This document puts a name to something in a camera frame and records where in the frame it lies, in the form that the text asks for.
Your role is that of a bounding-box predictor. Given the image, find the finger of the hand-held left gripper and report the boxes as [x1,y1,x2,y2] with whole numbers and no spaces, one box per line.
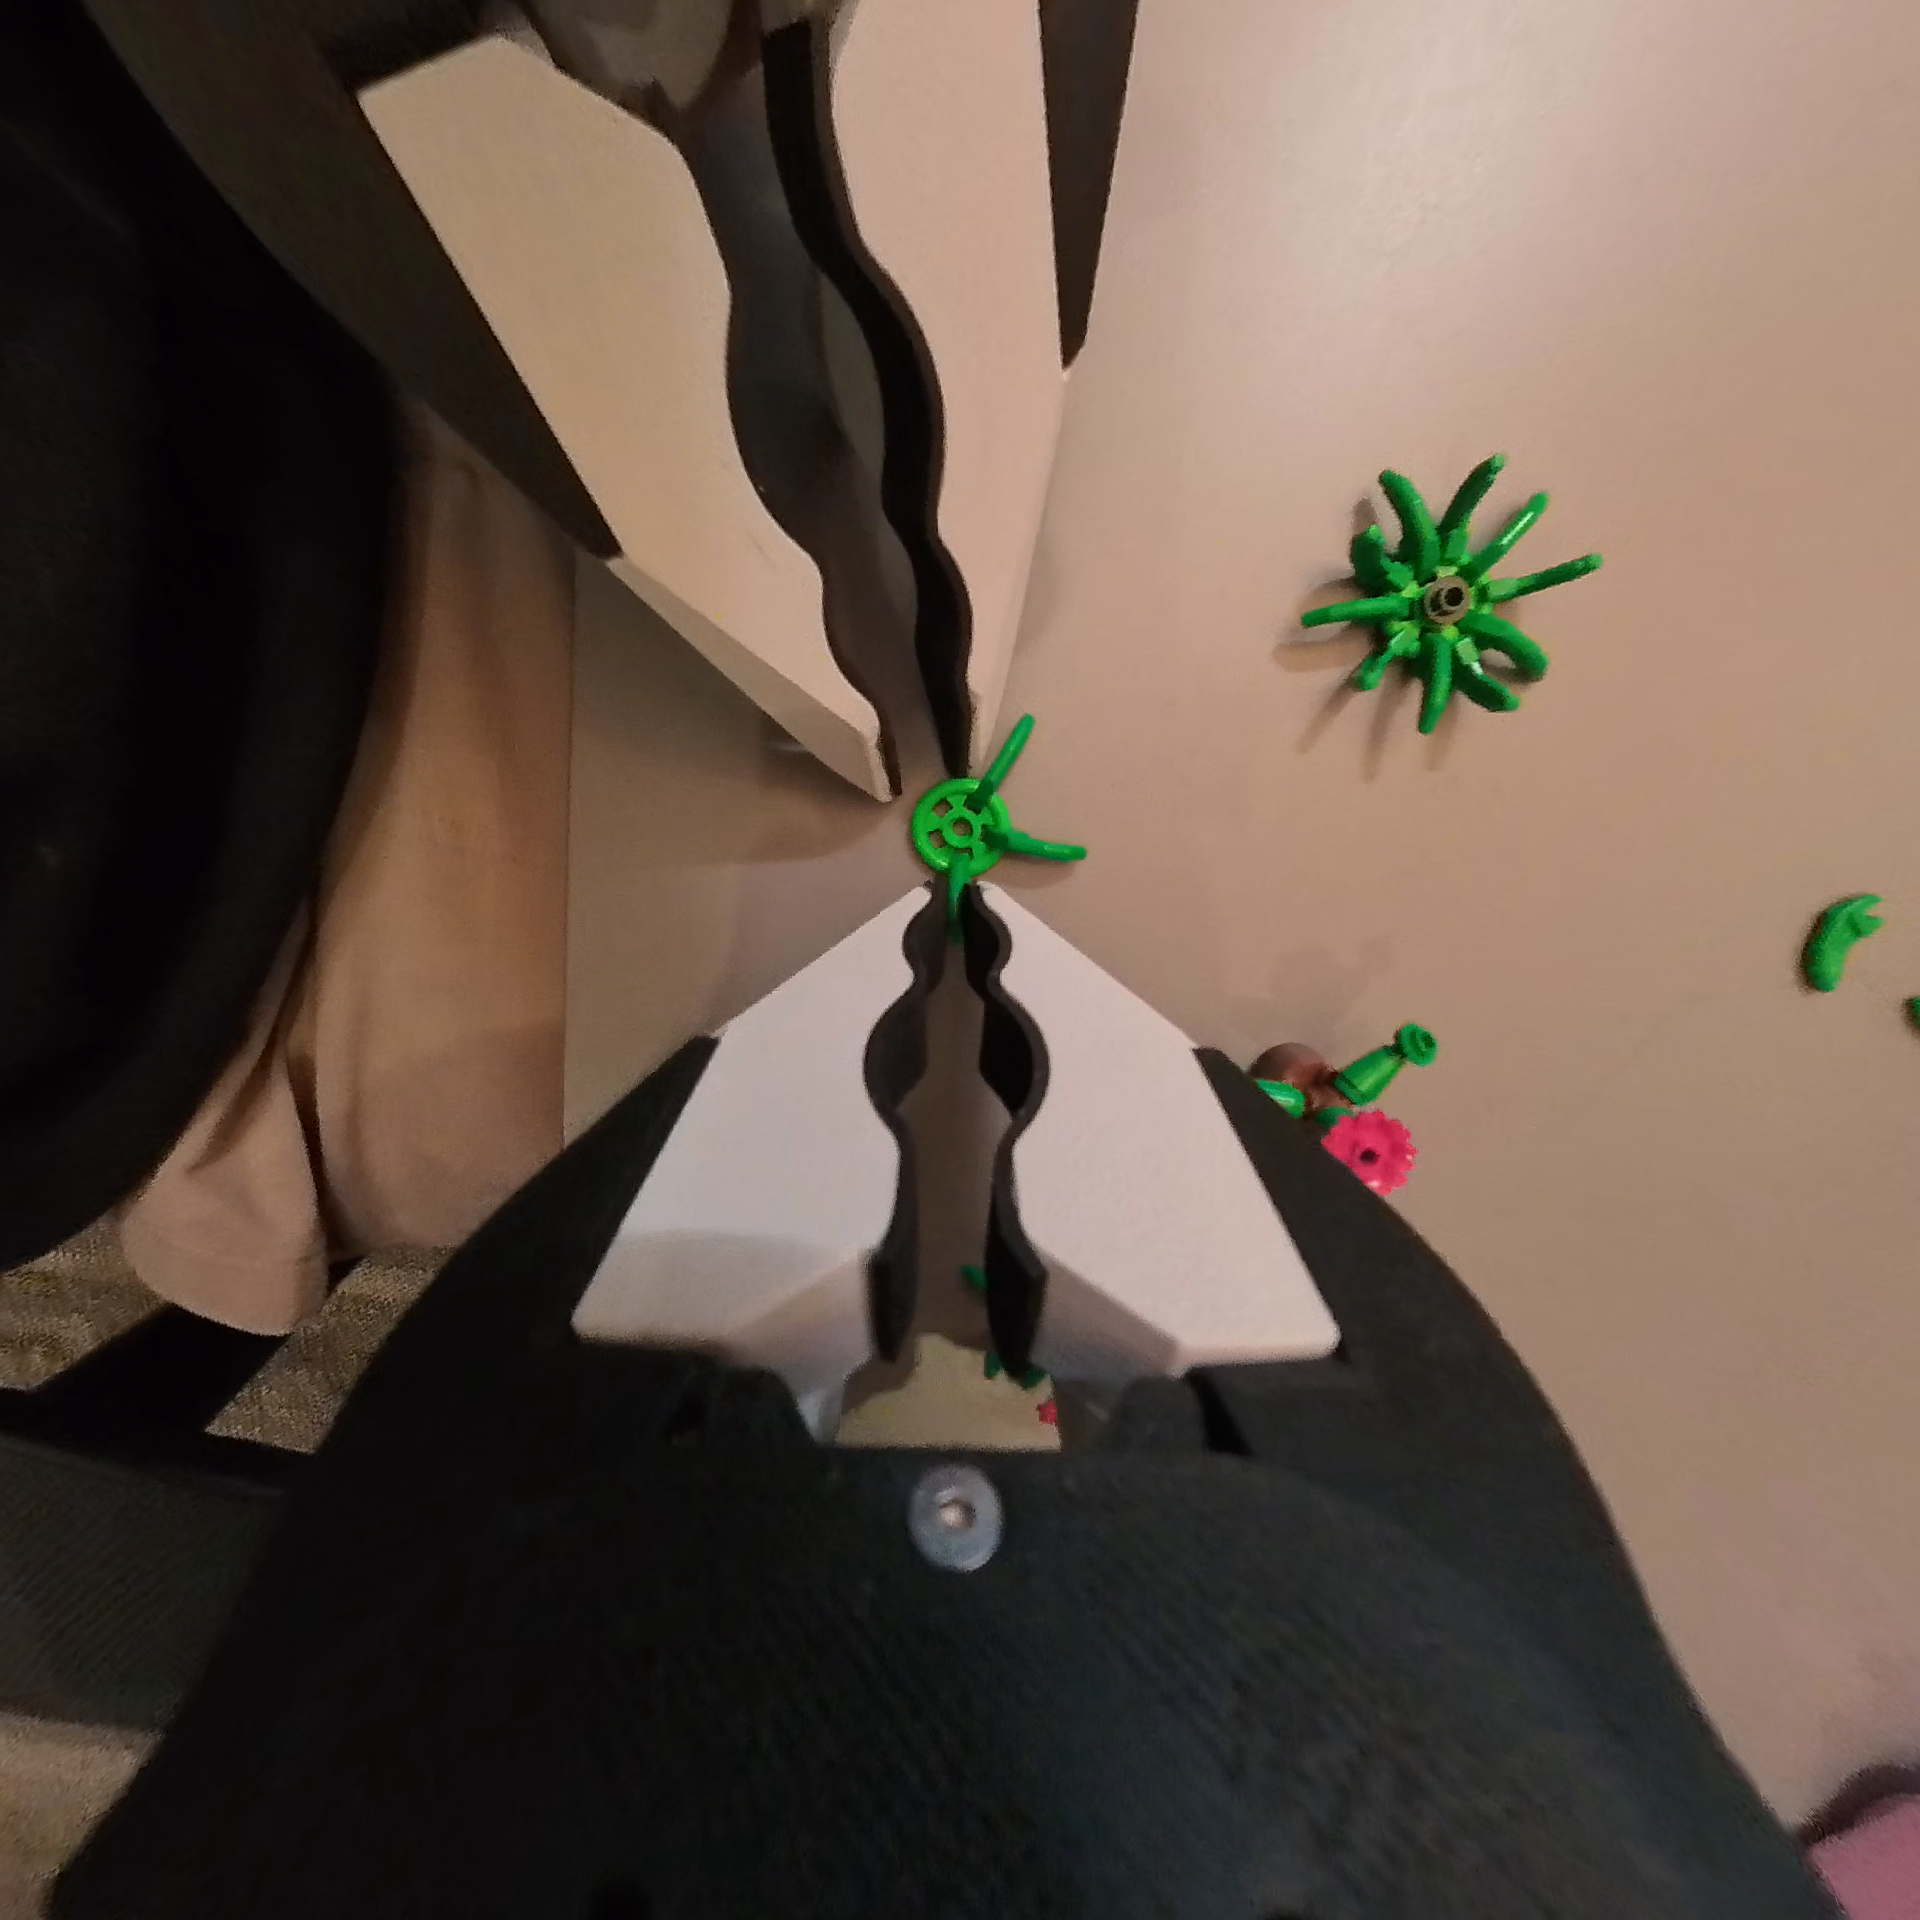
[761,0,1070,766]
[357,35,906,800]

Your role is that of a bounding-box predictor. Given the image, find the brick cactus with pink flower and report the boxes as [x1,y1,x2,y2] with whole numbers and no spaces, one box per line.
[1249,1022,1441,1200]

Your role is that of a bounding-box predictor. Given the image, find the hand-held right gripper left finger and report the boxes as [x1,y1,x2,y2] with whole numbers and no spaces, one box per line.
[564,882,950,1435]

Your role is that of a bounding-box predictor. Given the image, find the person's beige trousers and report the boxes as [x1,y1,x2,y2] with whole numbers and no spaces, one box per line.
[117,402,583,1339]

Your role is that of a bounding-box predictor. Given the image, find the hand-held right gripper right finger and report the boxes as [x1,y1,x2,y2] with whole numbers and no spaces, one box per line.
[960,882,1343,1420]

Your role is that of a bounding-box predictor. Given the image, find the green brick wheel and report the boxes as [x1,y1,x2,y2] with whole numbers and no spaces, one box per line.
[907,772,1011,878]

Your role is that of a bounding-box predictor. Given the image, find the cluster of green leaf pieces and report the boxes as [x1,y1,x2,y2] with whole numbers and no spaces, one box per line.
[1797,890,1920,1038]

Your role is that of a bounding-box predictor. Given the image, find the green spiky brick plant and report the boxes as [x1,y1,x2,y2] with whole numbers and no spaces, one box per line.
[1297,455,1606,738]

